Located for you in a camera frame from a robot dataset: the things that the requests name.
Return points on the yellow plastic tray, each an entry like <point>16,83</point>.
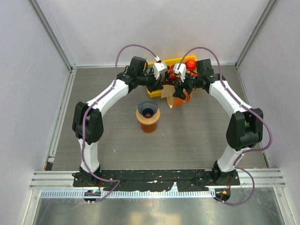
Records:
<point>169,63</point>

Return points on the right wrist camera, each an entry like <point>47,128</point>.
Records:
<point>179,70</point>

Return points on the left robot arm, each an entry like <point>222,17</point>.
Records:
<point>88,117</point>

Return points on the wooden ring collar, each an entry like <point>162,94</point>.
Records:
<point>148,121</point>

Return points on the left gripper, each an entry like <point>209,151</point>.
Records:
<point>156,85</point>

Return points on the red apple back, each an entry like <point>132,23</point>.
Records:
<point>191,65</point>

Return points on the white cable duct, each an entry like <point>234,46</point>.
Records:
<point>84,193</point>

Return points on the orange coffee filter box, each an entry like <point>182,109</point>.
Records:
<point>174,102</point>

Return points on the orange glass carafe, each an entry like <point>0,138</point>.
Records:
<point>149,128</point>

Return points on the blue plastic dripper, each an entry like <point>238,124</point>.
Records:
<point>147,108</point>

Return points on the brown paper coffee filter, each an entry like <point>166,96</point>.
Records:
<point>167,93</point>

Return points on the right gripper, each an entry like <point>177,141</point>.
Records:
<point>179,92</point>

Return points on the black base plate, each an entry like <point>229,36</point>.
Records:
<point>155,180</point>

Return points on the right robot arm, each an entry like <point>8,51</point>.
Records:
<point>245,128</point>

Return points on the dark grape bunch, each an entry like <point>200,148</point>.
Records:
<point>168,81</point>

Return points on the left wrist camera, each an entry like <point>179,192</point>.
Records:
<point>159,68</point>

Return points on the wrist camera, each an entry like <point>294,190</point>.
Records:
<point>159,68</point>
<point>179,70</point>

